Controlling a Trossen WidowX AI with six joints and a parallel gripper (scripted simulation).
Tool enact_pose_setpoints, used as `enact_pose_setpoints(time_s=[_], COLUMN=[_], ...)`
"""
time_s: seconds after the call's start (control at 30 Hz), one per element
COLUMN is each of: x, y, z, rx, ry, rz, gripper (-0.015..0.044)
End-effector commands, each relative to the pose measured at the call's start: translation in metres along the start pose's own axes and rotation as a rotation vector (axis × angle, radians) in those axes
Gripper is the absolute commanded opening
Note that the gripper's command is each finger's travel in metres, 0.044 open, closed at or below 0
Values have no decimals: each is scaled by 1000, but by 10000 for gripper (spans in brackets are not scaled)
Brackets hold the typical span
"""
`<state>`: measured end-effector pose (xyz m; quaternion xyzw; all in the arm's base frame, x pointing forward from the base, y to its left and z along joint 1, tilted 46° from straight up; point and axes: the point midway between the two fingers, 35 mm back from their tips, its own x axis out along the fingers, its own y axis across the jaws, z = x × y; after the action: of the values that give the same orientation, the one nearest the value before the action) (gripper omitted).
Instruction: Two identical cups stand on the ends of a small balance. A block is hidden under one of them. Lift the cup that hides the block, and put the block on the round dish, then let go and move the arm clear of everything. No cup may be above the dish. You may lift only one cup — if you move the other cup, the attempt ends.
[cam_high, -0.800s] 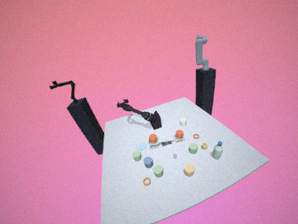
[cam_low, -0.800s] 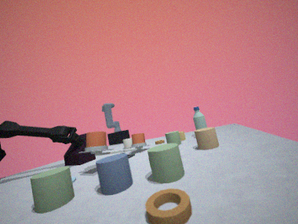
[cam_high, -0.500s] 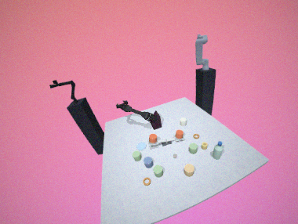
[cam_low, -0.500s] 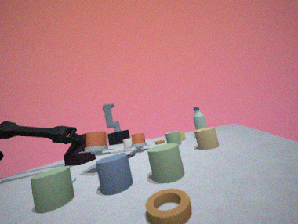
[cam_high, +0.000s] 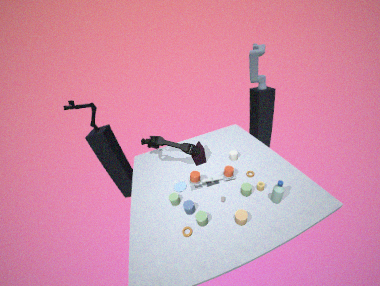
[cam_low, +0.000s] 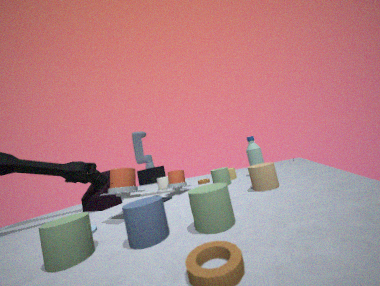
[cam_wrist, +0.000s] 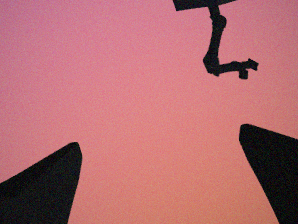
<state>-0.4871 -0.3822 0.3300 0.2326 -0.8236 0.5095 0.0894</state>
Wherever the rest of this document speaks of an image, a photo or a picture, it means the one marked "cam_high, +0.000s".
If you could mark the blue cylinder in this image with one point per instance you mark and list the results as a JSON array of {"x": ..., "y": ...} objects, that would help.
[{"x": 189, "y": 207}]

